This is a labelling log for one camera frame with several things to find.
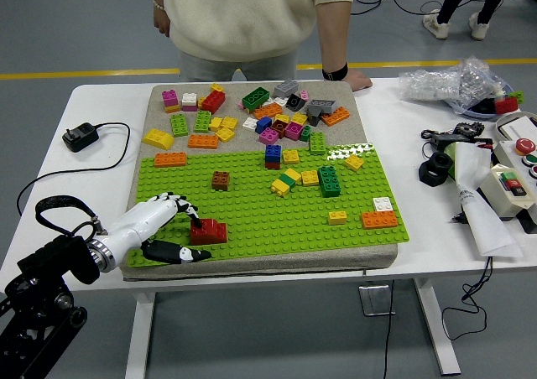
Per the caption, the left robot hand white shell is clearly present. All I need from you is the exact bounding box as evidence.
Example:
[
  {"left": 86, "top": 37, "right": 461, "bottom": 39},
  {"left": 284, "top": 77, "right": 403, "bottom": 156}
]
[{"left": 102, "top": 191, "right": 213, "bottom": 271}]

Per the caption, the person's right hand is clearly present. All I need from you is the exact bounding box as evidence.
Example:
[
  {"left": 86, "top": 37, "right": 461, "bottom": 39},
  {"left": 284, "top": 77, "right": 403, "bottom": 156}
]
[{"left": 152, "top": 6, "right": 172, "bottom": 37}]

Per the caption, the person's left hand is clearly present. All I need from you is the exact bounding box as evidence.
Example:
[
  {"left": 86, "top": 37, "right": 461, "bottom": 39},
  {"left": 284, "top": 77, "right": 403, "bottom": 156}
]
[{"left": 345, "top": 68, "right": 374, "bottom": 92}]

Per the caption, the red curved brick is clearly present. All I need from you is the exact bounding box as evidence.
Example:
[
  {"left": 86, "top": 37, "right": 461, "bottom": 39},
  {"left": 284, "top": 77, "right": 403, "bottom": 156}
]
[{"left": 189, "top": 218, "right": 219, "bottom": 241}]

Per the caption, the orange long brick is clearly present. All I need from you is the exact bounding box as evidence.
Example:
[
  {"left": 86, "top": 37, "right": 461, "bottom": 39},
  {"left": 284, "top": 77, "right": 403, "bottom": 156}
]
[
  {"left": 360, "top": 210, "right": 399, "bottom": 231},
  {"left": 187, "top": 134, "right": 221, "bottom": 151},
  {"left": 154, "top": 152, "right": 188, "bottom": 169},
  {"left": 321, "top": 106, "right": 352, "bottom": 129},
  {"left": 253, "top": 103, "right": 284, "bottom": 122}
]

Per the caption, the grey slope brick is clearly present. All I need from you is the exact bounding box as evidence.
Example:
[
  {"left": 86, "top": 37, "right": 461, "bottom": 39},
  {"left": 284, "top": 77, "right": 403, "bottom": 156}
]
[{"left": 306, "top": 99, "right": 339, "bottom": 117}]

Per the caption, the black slope brick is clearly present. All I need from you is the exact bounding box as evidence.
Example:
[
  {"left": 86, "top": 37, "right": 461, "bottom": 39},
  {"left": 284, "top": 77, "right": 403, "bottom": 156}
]
[{"left": 285, "top": 94, "right": 308, "bottom": 113}]

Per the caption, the magenta brick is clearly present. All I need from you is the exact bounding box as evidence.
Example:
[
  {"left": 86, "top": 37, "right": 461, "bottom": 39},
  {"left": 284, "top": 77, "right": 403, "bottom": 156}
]
[
  {"left": 258, "top": 127, "right": 280, "bottom": 147},
  {"left": 284, "top": 122, "right": 305, "bottom": 143}
]

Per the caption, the yellow curved brick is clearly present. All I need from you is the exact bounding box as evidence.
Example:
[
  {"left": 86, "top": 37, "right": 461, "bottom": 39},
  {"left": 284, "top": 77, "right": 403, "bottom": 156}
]
[{"left": 142, "top": 128, "right": 175, "bottom": 152}]

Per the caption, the brown brick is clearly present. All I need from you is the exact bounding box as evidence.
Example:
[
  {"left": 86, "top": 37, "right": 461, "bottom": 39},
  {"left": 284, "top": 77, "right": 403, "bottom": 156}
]
[{"left": 211, "top": 170, "right": 232, "bottom": 193}]

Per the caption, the dark red brick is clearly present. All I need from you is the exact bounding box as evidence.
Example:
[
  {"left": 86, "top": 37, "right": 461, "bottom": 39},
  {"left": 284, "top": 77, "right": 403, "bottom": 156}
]
[{"left": 269, "top": 119, "right": 289, "bottom": 140}]

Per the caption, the red long brick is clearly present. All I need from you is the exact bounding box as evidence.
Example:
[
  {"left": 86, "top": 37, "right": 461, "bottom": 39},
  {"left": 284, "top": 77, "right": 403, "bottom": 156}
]
[{"left": 201, "top": 91, "right": 228, "bottom": 116}]

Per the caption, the dark green tall brick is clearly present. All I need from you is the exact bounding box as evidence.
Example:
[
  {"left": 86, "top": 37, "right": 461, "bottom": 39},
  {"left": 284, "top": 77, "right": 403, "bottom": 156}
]
[{"left": 317, "top": 165, "right": 342, "bottom": 200}]

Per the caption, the dark green long brick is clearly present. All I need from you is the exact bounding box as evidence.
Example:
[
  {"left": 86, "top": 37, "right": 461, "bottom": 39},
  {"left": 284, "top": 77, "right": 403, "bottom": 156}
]
[{"left": 242, "top": 86, "right": 272, "bottom": 114}]

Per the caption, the black wristwatch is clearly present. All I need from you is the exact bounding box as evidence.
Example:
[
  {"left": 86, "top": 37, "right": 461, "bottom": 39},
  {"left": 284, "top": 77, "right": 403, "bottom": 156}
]
[{"left": 321, "top": 62, "right": 350, "bottom": 82}]

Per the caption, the clear bubble wrap bag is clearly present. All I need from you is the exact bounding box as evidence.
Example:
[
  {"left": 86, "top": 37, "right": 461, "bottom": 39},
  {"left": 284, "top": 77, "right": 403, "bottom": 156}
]
[{"left": 399, "top": 55, "right": 513, "bottom": 113}]

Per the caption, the black power adapter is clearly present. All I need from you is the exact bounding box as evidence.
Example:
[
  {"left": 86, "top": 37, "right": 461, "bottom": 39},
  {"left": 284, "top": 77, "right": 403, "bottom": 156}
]
[{"left": 420, "top": 129, "right": 493, "bottom": 151}]

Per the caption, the large black nut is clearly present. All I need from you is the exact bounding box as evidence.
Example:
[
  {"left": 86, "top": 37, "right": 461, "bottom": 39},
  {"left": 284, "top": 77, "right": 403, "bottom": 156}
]
[{"left": 418, "top": 151, "right": 455, "bottom": 187}]

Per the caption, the white table leg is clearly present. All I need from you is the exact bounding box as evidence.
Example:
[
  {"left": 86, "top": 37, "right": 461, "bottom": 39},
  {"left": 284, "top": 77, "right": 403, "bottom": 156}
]
[
  {"left": 124, "top": 292, "right": 158, "bottom": 379},
  {"left": 412, "top": 278, "right": 462, "bottom": 376}
]

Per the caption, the black gear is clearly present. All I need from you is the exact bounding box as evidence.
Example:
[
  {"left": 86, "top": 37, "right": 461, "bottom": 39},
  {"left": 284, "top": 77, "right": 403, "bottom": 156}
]
[{"left": 454, "top": 121, "right": 485, "bottom": 138}]

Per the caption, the green studded baseplate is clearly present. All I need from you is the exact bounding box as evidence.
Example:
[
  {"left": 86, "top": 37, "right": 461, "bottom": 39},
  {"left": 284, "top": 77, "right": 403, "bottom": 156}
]
[{"left": 126, "top": 143, "right": 411, "bottom": 269}]

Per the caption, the green sheet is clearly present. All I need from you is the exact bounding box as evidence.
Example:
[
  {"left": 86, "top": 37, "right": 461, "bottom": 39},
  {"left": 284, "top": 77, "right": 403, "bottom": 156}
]
[{"left": 444, "top": 142, "right": 460, "bottom": 180}]

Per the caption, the blue-rimmed bowl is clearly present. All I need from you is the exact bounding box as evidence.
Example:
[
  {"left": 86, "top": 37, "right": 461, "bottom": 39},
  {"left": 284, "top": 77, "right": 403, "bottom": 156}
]
[{"left": 446, "top": 83, "right": 517, "bottom": 121}]

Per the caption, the white rounded device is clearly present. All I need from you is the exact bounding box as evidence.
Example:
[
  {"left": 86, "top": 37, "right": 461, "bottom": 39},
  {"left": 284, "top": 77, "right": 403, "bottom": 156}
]
[{"left": 494, "top": 110, "right": 537, "bottom": 143}]

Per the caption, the control box with red button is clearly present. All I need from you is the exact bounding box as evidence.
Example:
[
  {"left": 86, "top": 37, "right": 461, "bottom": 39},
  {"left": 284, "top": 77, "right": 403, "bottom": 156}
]
[{"left": 491, "top": 138, "right": 537, "bottom": 180}]

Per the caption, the white paper sheet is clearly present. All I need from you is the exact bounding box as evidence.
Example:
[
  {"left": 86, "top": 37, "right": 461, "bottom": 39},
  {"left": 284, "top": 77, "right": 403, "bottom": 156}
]
[{"left": 454, "top": 142, "right": 524, "bottom": 258}]

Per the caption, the black plug cord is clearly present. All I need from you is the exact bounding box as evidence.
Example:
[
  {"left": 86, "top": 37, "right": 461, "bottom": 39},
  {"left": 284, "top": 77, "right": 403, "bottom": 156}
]
[{"left": 16, "top": 122, "right": 132, "bottom": 218}]

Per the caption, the black wall plug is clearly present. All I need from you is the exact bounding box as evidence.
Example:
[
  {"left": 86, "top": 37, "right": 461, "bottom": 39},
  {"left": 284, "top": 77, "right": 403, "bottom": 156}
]
[{"left": 61, "top": 122, "right": 101, "bottom": 154}]

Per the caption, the white switch box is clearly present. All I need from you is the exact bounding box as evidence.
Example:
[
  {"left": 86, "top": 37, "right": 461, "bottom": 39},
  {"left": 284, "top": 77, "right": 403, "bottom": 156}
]
[{"left": 478, "top": 164, "right": 537, "bottom": 222}]

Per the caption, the metal bracket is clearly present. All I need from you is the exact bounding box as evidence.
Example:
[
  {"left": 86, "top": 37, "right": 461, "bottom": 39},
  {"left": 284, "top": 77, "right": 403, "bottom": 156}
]
[{"left": 357, "top": 283, "right": 397, "bottom": 317}]

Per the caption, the black hanging cable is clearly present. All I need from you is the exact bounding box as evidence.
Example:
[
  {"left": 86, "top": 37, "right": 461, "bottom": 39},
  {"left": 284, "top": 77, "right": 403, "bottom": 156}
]
[
  {"left": 383, "top": 279, "right": 397, "bottom": 379},
  {"left": 441, "top": 255, "right": 493, "bottom": 341}
]

